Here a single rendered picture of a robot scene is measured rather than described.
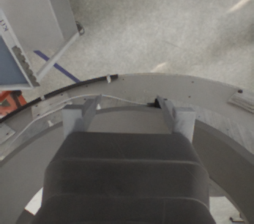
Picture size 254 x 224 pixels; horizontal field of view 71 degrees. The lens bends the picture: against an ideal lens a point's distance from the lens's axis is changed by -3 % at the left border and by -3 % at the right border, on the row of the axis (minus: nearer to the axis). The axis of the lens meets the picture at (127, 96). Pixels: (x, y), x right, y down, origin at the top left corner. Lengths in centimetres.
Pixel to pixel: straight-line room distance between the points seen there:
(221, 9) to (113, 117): 94
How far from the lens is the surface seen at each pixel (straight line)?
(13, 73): 89
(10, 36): 78
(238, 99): 73
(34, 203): 90
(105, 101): 78
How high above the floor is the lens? 121
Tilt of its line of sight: 49 degrees down
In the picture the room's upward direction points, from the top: 167 degrees counter-clockwise
